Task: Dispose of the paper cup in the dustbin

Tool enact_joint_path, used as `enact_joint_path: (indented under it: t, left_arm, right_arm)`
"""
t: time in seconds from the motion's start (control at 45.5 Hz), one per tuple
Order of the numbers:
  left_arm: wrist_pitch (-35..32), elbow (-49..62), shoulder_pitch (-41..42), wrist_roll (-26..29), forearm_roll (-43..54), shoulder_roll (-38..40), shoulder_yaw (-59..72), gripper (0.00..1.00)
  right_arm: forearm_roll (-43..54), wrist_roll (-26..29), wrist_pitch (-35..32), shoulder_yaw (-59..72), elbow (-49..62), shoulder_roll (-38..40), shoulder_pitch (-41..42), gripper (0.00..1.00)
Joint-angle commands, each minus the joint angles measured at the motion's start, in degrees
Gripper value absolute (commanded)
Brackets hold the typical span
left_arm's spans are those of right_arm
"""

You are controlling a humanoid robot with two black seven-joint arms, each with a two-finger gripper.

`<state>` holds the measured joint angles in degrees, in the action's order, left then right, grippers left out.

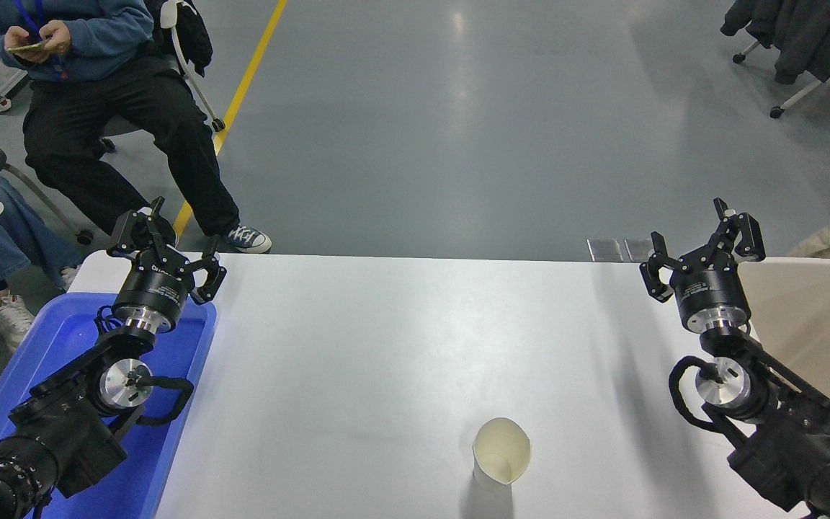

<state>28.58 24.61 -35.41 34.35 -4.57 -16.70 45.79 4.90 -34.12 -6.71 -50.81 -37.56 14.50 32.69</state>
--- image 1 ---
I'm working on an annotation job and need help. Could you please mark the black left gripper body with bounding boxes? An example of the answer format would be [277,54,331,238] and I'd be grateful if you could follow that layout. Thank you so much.
[114,261,194,324]

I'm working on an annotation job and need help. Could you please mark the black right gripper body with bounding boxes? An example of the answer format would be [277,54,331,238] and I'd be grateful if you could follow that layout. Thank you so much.
[673,258,750,321]

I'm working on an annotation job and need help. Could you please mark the white paper cup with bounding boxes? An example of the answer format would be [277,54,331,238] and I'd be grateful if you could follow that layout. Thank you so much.
[473,417,532,492]

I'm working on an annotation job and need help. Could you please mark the seated person's left hand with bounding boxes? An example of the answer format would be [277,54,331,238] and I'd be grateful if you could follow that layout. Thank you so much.
[37,20,73,57]

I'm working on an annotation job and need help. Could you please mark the seated person's right hand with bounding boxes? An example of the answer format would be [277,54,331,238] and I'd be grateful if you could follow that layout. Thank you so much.
[4,27,40,64]

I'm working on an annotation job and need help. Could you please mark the blue plastic tray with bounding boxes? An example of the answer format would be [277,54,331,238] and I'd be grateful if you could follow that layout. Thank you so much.
[0,292,218,519]

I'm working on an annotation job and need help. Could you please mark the large pale plastic bin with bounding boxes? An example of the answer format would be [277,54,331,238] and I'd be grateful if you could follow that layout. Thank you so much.
[736,258,830,455]

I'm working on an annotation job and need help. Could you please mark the seated person with phone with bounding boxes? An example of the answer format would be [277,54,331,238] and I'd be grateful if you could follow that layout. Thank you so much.
[0,0,272,254]

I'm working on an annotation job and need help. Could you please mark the seated person in jeans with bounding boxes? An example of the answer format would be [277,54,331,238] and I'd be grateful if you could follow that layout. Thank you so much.
[0,123,84,354]

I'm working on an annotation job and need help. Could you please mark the wheeled chair under coats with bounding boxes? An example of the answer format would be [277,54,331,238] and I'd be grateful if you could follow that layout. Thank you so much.
[732,36,830,120]

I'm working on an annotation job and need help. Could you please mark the black jacket on chair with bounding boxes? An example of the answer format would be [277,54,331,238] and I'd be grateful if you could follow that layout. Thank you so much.
[148,0,214,76]

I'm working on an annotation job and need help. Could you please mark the dark coats on chair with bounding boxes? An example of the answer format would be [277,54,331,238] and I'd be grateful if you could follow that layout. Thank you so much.
[720,0,830,85]

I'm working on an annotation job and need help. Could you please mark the white frame wheeled chair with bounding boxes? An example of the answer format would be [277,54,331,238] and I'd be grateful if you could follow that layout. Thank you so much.
[94,0,227,154]

